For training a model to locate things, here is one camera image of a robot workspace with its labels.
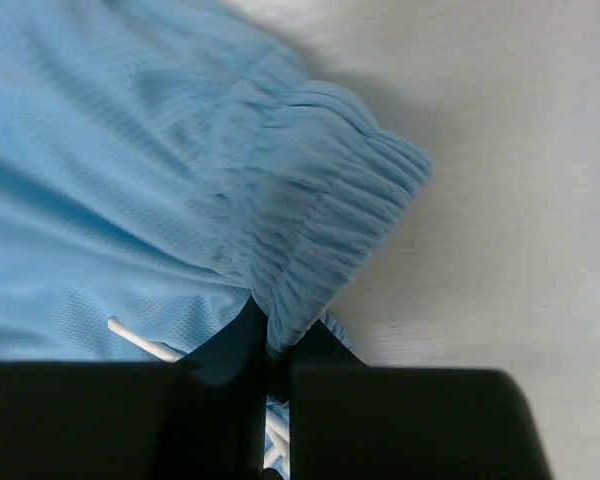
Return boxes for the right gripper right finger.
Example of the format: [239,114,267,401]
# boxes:
[290,322,552,479]

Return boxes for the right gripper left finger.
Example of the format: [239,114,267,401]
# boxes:
[0,301,267,479]

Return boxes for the light blue shorts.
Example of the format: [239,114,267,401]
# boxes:
[0,1,432,479]

